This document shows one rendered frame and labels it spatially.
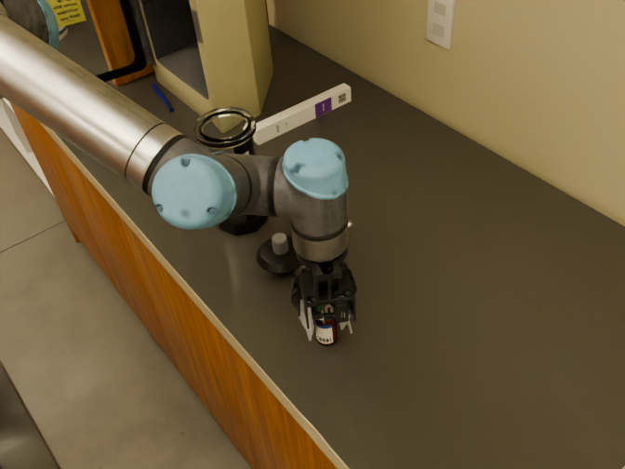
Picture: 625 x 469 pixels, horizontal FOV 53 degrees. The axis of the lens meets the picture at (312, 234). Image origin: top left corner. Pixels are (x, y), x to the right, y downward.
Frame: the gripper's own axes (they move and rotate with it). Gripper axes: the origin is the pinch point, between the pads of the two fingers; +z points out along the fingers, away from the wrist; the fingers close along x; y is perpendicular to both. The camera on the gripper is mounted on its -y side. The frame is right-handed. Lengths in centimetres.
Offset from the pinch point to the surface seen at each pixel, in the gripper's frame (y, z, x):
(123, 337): -83, 98, -63
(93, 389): -63, 98, -72
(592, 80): -28, -19, 54
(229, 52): -65, -14, -9
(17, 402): 1.9, 4.3, -49.7
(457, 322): 1.4, 4.3, 21.7
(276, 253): -17.2, 0.4, -5.8
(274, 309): -7.8, 4.3, -7.7
